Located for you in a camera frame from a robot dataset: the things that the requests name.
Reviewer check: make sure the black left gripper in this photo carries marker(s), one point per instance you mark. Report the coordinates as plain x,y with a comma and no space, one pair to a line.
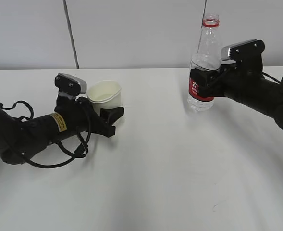
79,115

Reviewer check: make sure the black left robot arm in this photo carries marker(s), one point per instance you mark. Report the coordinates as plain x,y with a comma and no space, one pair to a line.
24,137

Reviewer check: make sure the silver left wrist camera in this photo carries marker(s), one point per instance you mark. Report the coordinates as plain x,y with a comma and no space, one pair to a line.
70,86

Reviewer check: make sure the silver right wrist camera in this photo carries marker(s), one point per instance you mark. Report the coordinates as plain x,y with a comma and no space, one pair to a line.
229,52

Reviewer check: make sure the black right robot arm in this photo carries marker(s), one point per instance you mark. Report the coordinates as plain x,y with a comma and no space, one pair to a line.
242,81

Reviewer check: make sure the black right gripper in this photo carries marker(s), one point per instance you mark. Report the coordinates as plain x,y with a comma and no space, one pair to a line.
206,85

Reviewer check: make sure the clear water bottle red label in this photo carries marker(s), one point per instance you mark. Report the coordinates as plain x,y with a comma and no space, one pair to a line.
207,58

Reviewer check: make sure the white paper cup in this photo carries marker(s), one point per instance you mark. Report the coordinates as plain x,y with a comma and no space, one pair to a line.
105,95

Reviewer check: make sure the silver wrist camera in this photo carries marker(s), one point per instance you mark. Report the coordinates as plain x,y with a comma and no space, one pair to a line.
229,52
70,86

